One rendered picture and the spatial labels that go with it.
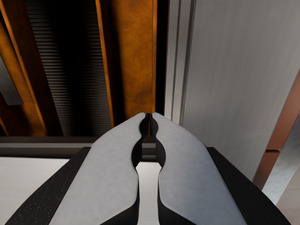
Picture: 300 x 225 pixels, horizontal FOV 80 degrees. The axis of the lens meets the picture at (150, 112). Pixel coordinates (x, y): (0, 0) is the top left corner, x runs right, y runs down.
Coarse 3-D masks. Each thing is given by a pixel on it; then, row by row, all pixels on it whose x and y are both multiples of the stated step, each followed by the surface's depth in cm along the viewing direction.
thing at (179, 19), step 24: (192, 0) 13; (168, 24) 16; (168, 48) 16; (168, 72) 17; (168, 96) 19; (0, 144) 22; (24, 144) 22; (48, 144) 22; (72, 144) 22; (144, 144) 22
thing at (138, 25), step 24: (96, 0) 23; (120, 0) 27; (144, 0) 27; (120, 24) 28; (144, 24) 28; (120, 48) 30; (144, 48) 30; (120, 72) 32; (144, 72) 32; (120, 96) 35; (144, 96) 35; (120, 120) 37
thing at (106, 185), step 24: (144, 120) 11; (96, 144) 9; (120, 144) 9; (96, 168) 8; (120, 168) 8; (72, 192) 7; (96, 192) 7; (120, 192) 7; (72, 216) 6; (96, 216) 6; (120, 216) 6
